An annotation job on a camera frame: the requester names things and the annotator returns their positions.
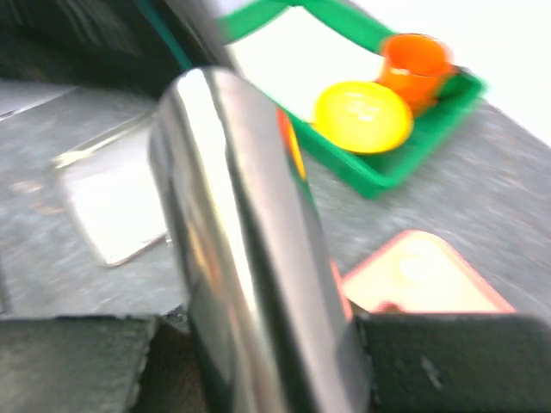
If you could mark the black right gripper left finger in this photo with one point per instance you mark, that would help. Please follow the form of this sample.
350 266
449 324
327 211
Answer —
73 364

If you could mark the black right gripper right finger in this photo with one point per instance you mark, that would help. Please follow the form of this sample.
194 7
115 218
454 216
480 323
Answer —
458 362

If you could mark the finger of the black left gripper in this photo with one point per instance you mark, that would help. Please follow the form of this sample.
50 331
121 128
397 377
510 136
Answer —
138 46

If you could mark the pink tray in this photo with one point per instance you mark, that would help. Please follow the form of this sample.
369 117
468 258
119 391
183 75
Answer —
418 272

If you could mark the silver tin lid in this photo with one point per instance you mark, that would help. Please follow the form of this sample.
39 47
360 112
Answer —
109 191

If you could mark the green plastic bin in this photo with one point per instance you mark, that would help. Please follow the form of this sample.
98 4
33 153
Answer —
369 175

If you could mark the yellow bowl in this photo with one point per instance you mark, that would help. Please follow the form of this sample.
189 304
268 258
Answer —
362 117

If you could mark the orange mug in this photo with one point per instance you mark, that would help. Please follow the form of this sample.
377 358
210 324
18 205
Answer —
415 67

